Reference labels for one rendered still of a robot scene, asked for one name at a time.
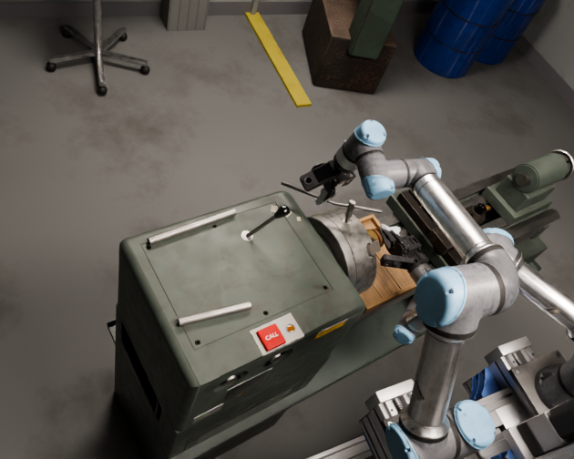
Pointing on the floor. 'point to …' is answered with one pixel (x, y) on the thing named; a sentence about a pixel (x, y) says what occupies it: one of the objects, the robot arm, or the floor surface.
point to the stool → (97, 48)
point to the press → (350, 42)
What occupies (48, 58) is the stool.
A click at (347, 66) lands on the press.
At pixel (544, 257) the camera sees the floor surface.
